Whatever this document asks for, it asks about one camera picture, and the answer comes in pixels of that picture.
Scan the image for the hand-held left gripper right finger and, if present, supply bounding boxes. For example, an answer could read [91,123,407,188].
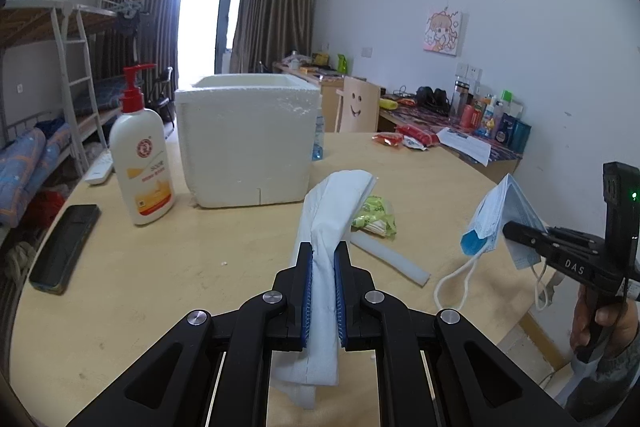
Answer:
[334,240,577,427]

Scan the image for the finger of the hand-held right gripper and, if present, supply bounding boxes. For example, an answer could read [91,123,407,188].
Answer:
[502,221,551,258]

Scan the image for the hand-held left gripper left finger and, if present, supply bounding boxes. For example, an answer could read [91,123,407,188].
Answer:
[65,241,315,427]

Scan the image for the blue face mask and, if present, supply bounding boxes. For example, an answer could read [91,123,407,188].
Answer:
[432,173,552,312]

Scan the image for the white foam strip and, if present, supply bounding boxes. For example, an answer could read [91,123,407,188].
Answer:
[348,230,432,287]

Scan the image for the green snack wrapper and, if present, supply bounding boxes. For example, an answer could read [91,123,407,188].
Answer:
[350,195,399,241]

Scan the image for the white cloth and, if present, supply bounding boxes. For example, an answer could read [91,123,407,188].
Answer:
[270,168,380,411]

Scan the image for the white foam box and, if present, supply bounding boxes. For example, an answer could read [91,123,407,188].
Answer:
[174,74,321,209]

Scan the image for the person's right forearm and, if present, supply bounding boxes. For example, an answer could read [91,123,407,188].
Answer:
[564,337,640,423]

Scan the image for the person's right hand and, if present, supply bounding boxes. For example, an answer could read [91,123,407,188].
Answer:
[570,281,640,359]

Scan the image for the light wooden desk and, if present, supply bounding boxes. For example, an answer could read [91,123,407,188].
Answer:
[377,107,521,185]

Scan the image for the teal blue bottle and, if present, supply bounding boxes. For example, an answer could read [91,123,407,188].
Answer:
[510,119,532,154]

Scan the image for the printed paper sheet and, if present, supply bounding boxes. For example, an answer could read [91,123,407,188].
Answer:
[435,126,494,167]

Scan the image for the dark blue bottle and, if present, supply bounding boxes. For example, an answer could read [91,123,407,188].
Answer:
[495,114,516,145]

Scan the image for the white cartoon print bottle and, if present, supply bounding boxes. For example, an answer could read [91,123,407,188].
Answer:
[481,99,501,138]

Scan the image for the clear water bottle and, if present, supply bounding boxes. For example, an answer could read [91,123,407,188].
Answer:
[449,76,474,126]

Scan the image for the clear spray bottle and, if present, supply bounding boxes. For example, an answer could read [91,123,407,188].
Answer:
[311,113,326,162]

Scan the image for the black headphones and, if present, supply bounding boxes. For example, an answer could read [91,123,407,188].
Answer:
[414,85,452,111]

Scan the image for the wooden smiley face chair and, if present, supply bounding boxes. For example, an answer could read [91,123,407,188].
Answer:
[334,75,382,134]

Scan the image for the wooden desk with drawers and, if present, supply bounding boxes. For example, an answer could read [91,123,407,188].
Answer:
[272,61,387,134]

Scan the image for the white lotion pump bottle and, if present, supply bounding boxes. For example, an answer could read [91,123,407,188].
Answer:
[108,64,176,227]

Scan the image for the white remote control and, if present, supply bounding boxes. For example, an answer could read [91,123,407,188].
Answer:
[82,152,115,186]

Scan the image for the black folding chair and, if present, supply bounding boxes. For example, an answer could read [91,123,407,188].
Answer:
[145,66,177,138]

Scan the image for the black smartphone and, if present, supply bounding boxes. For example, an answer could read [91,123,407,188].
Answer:
[28,204,102,296]

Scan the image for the red plastic bag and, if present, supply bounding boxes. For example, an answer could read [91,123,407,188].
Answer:
[27,188,67,229]

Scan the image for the folded blue plaid blanket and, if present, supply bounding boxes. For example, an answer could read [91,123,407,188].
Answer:
[95,77,146,110]

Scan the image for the brown curtain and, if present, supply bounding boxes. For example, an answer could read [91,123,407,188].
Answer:
[99,0,187,82]
[229,0,321,76]

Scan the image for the glass balcony door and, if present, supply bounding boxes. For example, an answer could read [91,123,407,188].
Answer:
[174,0,249,78]

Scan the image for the blue patchwork quilt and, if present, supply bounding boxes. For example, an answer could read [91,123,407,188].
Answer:
[0,119,74,229]

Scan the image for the white bed ladder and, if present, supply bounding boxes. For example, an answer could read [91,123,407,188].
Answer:
[51,2,112,174]

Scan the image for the hanging dark clothes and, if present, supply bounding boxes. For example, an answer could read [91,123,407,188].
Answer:
[114,2,151,38]

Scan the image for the cartoon wall picture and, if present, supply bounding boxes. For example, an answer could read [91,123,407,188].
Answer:
[423,8,469,56]

